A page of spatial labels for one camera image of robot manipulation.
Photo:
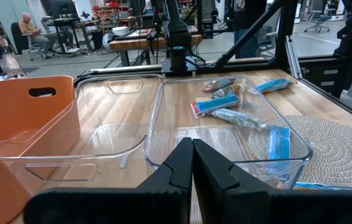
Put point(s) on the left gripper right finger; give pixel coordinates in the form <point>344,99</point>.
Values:
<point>241,205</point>

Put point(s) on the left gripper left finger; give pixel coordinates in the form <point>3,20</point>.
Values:
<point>163,202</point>

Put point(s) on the blue granola bar red ends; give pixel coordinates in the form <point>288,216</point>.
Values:
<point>216,105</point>

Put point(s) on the red green granola bar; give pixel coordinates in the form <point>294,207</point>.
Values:
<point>225,92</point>

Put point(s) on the blue granola bar orange end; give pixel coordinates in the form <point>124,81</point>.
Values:
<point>273,85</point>

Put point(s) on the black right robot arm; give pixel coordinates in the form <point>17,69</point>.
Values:
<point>177,28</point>

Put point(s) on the green silver granola bar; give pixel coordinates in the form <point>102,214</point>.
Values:
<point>238,119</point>

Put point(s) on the clear plastic bin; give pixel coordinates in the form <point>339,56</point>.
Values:
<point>157,124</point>
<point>79,155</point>

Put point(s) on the black drawer cabinet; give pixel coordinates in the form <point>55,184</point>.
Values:
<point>319,74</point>

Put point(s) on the person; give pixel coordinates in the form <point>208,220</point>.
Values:
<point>245,51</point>
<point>27,28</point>

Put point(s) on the silver aluminium strut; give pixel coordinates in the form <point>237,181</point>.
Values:
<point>293,59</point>

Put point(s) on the wooden workbench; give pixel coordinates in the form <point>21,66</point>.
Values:
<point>132,43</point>

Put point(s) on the orange plastic bin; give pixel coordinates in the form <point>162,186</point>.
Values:
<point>13,118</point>

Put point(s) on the red parts shelf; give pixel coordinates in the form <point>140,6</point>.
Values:
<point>110,15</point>

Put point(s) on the grey office chair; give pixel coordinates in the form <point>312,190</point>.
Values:
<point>319,19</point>

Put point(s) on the black office chair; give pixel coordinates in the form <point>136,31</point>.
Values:
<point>17,37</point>

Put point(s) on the black monitor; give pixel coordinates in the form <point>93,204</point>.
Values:
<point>58,7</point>

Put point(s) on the black aluminium table frame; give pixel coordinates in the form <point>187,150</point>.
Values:
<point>288,31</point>

